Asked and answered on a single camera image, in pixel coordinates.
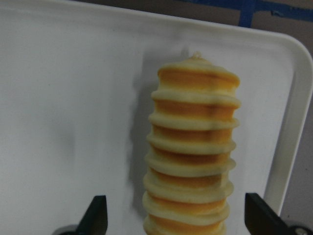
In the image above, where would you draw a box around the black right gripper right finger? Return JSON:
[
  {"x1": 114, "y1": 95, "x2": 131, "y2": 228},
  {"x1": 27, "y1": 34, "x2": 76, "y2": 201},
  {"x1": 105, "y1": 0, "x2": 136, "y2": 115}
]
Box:
[{"x1": 245, "y1": 193, "x2": 302, "y2": 235}]

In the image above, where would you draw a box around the white rectangular tray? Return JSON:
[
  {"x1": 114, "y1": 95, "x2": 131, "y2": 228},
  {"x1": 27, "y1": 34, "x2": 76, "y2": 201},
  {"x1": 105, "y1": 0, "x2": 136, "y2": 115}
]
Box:
[{"x1": 0, "y1": 0, "x2": 313, "y2": 235}]

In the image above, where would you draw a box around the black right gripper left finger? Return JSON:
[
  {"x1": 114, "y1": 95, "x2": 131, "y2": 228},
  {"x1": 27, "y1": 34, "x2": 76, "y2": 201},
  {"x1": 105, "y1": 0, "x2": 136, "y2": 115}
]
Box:
[{"x1": 75, "y1": 195, "x2": 108, "y2": 235}]

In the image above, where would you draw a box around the ridged yellow bread roll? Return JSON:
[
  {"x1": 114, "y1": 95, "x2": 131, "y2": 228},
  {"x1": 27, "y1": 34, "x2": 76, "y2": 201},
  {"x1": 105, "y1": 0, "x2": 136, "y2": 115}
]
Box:
[{"x1": 142, "y1": 52, "x2": 241, "y2": 235}]

